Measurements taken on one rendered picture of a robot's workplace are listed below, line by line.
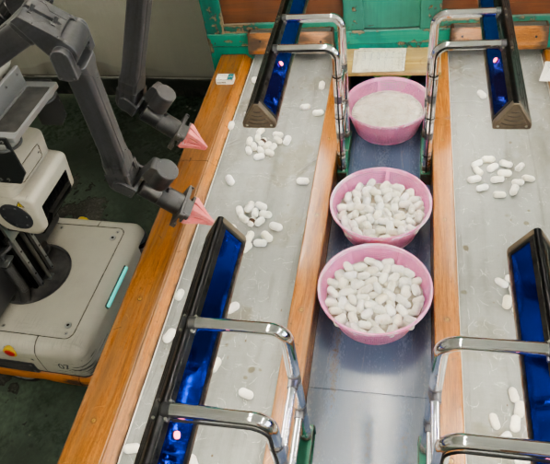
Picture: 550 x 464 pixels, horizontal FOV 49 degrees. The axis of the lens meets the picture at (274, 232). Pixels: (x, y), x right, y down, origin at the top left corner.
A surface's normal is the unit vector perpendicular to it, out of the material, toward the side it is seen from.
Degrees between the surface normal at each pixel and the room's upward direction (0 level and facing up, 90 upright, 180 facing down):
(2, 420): 0
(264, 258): 0
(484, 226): 0
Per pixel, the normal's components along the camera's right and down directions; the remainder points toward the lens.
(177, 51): -0.21, 0.74
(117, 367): -0.12, -0.67
